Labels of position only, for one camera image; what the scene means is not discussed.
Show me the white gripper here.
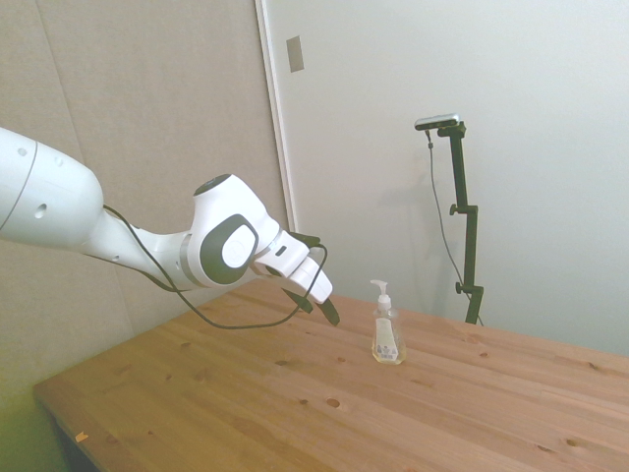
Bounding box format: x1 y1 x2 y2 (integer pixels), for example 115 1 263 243
253 258 342 327

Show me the clear sanitizer pump bottle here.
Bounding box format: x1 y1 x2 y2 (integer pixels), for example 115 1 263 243
369 278 407 366

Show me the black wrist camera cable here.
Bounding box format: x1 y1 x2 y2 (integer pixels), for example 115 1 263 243
101 204 329 329

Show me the black camera stand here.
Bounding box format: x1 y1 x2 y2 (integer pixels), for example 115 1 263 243
435 121 486 326

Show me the white door frame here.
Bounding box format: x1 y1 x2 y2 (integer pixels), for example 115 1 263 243
254 0 302 233

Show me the grey stereo camera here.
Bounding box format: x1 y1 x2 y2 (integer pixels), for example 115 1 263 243
414 112 463 133

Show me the grey wall plate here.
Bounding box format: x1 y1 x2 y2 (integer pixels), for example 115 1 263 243
285 34 306 75

